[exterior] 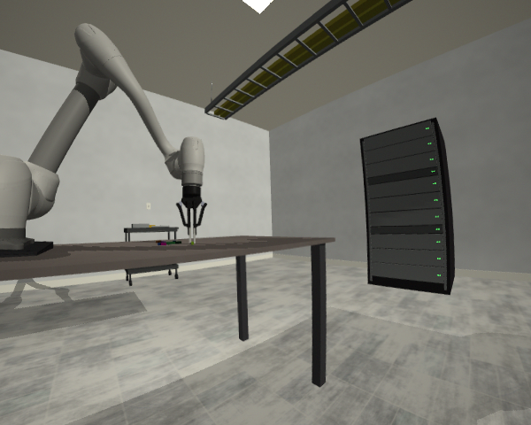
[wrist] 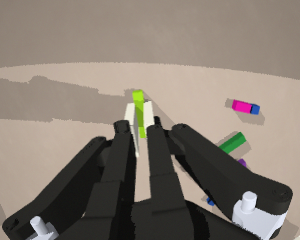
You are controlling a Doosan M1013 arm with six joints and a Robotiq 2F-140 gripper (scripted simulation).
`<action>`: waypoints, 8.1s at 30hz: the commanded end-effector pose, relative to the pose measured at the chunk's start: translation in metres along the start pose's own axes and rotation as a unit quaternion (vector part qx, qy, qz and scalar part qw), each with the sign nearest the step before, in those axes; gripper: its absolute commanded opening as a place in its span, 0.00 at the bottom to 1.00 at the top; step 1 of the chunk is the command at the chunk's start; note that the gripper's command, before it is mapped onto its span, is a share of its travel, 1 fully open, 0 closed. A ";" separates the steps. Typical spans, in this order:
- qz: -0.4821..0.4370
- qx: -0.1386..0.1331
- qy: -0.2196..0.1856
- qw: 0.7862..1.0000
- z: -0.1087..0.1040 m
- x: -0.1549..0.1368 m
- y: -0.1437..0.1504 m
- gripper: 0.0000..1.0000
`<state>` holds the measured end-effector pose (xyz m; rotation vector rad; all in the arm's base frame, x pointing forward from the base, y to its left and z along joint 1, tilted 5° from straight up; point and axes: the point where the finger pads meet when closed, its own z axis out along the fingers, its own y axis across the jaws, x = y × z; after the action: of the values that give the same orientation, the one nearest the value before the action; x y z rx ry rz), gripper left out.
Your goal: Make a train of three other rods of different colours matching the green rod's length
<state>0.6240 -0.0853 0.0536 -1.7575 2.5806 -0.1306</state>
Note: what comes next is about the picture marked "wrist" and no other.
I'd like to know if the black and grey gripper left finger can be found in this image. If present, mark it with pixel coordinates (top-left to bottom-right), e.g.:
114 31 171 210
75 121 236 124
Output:
2 103 139 240

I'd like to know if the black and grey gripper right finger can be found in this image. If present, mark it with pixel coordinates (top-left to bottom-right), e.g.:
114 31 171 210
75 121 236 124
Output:
144 100 293 240

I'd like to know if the purple rod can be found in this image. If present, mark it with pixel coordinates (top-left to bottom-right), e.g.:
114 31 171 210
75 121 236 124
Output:
238 158 247 168

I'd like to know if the small magenta block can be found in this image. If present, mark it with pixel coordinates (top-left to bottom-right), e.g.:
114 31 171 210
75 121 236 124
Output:
232 100 252 113

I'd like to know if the small blue block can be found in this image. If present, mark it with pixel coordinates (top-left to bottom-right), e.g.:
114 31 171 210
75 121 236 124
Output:
206 197 215 206
249 103 260 115

